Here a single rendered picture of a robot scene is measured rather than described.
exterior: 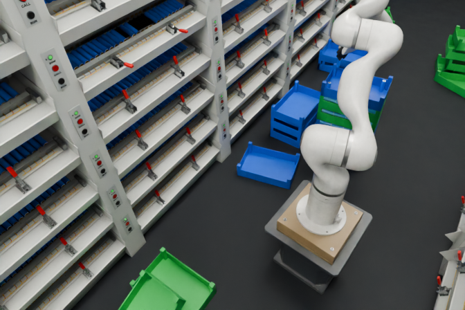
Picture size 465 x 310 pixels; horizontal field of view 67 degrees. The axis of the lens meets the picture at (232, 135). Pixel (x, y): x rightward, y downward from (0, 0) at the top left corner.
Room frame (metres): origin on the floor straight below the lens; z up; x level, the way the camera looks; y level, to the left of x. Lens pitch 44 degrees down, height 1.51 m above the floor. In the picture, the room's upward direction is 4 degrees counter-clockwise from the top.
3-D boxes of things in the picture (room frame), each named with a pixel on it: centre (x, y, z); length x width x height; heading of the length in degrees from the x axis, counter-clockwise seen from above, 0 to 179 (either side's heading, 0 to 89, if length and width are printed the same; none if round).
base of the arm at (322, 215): (0.76, -0.33, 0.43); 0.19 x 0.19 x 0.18
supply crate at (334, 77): (1.43, -0.64, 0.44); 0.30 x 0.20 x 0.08; 58
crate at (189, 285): (0.64, 0.29, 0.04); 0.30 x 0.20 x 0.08; 52
